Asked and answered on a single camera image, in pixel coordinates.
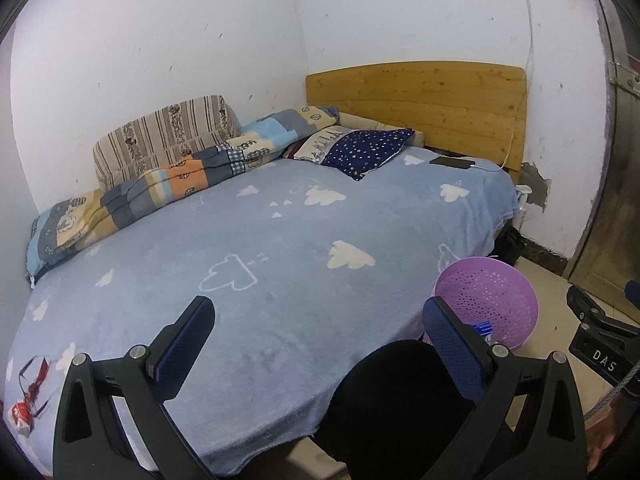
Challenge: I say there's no patchwork quilt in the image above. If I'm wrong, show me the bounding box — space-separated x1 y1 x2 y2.
25 105 341 288

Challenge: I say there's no grey braided cord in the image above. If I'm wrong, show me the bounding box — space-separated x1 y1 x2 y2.
582 365 640 423

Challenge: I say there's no red white packet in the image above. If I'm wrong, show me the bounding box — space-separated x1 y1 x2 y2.
10 400 36 436

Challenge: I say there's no black phone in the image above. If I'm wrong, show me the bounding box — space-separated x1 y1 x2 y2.
429 156 476 170

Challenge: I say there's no wooden headboard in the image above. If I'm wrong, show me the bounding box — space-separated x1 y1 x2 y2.
305 61 529 171

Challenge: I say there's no navy star pillow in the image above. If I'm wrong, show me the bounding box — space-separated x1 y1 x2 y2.
292 126 417 182

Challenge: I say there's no light blue cloud blanket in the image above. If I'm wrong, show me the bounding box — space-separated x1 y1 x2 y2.
2 145 521 478

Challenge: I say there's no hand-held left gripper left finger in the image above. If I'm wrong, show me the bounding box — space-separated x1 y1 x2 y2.
52 296 217 480

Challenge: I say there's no person's black trouser leg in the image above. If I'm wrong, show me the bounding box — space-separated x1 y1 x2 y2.
312 339 516 480

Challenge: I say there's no metal door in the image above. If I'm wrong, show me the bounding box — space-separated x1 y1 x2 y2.
562 0 640 306

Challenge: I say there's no striped beige pillow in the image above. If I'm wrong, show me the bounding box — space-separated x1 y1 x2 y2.
92 95 241 191

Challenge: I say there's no large blue box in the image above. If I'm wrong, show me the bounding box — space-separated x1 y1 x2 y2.
467 320 496 343

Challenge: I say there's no white spray bottle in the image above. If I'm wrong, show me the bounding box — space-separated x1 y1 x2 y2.
514 185 533 231

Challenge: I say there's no purple perforated basket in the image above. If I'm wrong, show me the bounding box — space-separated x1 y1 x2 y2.
422 257 541 353

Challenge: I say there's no black bag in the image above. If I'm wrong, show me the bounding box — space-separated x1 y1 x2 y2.
492 225 526 266

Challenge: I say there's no white charging cable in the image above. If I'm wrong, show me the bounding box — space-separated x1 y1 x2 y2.
470 0 535 173

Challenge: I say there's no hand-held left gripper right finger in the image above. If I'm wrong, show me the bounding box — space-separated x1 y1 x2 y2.
422 296 588 480

